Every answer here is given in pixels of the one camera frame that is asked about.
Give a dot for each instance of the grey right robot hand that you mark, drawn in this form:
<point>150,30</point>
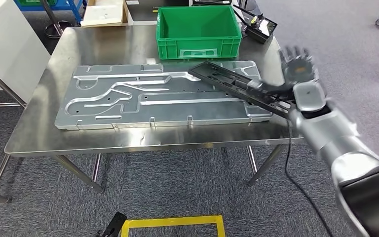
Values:
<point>297,70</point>

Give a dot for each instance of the black plastic plate bracket part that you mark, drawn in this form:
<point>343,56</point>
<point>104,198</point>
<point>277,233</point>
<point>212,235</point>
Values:
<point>222,77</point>

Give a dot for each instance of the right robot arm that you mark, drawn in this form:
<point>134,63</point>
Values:
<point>340,137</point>

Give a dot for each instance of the stainless steel workbench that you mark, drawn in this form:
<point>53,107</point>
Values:
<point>3,86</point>
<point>94,42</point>

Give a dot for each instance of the black handheld device with screen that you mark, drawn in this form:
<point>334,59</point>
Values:
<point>261,29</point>

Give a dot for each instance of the green plastic crate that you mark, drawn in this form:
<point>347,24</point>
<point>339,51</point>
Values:
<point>197,45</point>

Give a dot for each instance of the yellow floor tape square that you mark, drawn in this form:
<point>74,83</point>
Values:
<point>173,221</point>

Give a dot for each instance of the shallow wooden box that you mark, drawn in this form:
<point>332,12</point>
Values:
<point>104,14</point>

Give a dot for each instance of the blue metal cart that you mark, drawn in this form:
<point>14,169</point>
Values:
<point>62,5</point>

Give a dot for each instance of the white cabinet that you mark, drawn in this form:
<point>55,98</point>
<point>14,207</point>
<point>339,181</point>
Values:
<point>9,49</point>

